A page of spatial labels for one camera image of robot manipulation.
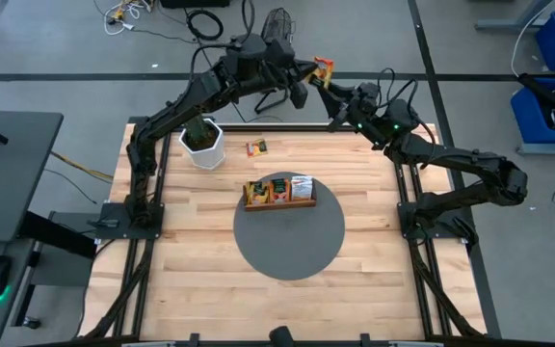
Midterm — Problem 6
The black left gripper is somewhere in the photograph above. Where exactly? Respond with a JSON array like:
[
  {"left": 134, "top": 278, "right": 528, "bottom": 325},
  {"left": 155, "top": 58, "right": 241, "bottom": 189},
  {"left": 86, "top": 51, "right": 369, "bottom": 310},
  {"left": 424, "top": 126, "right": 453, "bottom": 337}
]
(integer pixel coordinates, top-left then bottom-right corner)
[{"left": 262, "top": 40, "right": 318, "bottom": 110}]

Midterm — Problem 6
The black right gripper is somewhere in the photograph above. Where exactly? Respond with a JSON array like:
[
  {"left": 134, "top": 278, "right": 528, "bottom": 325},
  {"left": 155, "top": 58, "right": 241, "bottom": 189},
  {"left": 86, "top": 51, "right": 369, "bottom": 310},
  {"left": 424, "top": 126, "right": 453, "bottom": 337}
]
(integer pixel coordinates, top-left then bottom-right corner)
[{"left": 311, "top": 79, "right": 384, "bottom": 136}]

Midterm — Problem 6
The yellow tea packet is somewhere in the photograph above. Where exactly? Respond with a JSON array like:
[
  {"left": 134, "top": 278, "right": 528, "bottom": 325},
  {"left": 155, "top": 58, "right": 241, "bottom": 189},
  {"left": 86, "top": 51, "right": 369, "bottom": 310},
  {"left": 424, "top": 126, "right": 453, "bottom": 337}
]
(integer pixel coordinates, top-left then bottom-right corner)
[
  {"left": 246, "top": 138, "right": 269, "bottom": 158},
  {"left": 246, "top": 180, "right": 270, "bottom": 206},
  {"left": 309, "top": 56, "right": 335, "bottom": 90}
]

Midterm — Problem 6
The white orange Tazo tea packet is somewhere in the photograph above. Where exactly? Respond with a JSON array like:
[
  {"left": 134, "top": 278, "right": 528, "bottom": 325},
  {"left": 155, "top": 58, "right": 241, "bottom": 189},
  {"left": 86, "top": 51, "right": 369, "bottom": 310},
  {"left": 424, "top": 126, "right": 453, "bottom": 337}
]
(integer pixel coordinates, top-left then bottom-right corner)
[{"left": 290, "top": 175, "right": 315, "bottom": 201}]

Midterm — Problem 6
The wooden tea organizer box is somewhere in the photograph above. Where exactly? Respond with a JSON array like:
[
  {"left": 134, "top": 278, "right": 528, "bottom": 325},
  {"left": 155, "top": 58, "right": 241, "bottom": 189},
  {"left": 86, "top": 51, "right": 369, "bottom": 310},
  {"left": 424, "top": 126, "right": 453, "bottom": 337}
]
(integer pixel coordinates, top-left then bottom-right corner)
[{"left": 243, "top": 180, "right": 318, "bottom": 213}]

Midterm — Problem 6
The black floor fan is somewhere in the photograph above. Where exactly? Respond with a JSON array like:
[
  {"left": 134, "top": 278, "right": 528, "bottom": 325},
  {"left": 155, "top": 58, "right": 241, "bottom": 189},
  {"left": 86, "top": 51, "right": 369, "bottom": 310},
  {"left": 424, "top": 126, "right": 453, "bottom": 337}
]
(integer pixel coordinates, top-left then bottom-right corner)
[{"left": 252, "top": 7, "right": 296, "bottom": 116}]

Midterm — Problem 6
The black equipment case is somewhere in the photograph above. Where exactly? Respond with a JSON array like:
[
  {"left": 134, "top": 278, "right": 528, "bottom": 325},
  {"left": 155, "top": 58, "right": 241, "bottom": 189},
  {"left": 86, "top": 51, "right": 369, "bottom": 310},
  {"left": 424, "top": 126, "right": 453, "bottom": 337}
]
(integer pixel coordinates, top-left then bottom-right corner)
[{"left": 160, "top": 0, "right": 231, "bottom": 10}]

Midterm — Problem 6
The grey round placemat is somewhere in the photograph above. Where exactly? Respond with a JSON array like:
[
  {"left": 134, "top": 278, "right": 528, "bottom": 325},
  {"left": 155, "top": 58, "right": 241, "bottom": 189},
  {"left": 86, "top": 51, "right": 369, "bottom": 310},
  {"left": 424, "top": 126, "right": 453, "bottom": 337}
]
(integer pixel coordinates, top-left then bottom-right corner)
[{"left": 232, "top": 172, "right": 346, "bottom": 281}]

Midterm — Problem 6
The grey desk foot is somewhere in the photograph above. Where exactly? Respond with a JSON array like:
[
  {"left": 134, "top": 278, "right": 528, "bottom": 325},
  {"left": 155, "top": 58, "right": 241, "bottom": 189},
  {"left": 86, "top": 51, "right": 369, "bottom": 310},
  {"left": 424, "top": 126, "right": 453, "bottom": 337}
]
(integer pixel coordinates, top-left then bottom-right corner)
[{"left": 474, "top": 0, "right": 555, "bottom": 34}]

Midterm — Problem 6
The large blue storage bin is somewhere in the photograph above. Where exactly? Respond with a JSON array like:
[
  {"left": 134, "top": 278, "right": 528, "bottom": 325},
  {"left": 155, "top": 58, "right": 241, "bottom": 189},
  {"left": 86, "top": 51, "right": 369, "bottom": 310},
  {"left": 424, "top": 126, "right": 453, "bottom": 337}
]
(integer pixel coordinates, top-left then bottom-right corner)
[{"left": 510, "top": 76, "right": 555, "bottom": 146}]

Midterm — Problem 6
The black stand on bin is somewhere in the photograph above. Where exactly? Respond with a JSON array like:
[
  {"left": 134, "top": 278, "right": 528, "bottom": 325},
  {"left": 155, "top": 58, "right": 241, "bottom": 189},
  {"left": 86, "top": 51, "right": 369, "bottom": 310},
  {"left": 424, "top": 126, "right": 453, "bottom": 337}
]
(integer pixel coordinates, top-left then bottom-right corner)
[{"left": 517, "top": 71, "right": 555, "bottom": 131}]

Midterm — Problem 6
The black rounded object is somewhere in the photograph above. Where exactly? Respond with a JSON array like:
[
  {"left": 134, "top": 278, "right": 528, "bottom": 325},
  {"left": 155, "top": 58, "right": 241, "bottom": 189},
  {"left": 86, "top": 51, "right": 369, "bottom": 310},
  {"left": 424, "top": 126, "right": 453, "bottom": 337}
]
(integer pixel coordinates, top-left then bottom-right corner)
[{"left": 268, "top": 325, "right": 296, "bottom": 347}]

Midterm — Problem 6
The black desk with monitor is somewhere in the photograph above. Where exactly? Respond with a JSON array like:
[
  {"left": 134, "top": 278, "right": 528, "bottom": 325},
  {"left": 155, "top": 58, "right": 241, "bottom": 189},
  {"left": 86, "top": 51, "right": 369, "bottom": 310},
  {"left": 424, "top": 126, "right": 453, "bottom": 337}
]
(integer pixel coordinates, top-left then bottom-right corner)
[{"left": 0, "top": 109, "right": 66, "bottom": 242}]

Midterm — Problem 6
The black caster wheel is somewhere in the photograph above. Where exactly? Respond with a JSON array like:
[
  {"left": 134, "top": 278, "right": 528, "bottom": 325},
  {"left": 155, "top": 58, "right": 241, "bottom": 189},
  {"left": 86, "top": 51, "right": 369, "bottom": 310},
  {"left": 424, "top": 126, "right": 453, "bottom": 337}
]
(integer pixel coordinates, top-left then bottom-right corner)
[{"left": 20, "top": 315, "right": 43, "bottom": 332}]

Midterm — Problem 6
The coiled black cable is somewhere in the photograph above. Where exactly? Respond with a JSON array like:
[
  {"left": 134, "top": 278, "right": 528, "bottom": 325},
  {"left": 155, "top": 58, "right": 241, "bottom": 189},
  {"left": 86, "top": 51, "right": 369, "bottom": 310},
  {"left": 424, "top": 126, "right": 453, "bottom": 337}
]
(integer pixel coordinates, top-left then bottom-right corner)
[{"left": 184, "top": 8, "right": 225, "bottom": 41}]

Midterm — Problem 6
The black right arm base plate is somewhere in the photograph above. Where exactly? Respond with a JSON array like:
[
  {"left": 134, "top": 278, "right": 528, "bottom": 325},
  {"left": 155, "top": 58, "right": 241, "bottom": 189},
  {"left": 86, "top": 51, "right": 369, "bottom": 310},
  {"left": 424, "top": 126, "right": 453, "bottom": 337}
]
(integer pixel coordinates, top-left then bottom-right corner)
[{"left": 397, "top": 200, "right": 471, "bottom": 241}]

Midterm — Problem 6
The white floor cable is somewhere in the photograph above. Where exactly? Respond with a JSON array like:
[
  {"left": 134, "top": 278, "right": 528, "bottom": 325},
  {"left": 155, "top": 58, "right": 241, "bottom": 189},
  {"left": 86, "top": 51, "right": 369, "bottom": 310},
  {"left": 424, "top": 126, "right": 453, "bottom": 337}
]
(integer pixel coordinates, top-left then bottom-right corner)
[{"left": 509, "top": 4, "right": 555, "bottom": 78}]

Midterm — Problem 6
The white cable bundle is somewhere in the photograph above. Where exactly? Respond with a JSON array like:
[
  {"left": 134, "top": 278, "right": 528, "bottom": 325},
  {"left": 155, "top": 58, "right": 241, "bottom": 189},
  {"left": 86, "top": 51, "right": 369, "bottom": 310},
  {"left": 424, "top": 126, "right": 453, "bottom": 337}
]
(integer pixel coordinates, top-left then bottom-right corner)
[{"left": 92, "top": 0, "right": 156, "bottom": 38}]

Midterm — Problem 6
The yellow cable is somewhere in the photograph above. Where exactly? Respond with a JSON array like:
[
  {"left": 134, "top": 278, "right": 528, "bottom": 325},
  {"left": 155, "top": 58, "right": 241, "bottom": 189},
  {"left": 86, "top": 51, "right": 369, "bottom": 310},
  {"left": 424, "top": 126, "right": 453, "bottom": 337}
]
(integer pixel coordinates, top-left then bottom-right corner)
[{"left": 48, "top": 149, "right": 115, "bottom": 184}]

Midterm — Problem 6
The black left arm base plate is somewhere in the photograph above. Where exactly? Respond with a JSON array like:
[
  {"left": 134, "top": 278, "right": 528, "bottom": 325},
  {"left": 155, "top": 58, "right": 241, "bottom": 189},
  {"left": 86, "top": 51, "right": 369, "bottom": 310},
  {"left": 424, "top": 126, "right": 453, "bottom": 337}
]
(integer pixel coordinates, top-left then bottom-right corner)
[{"left": 96, "top": 201, "right": 166, "bottom": 241}]

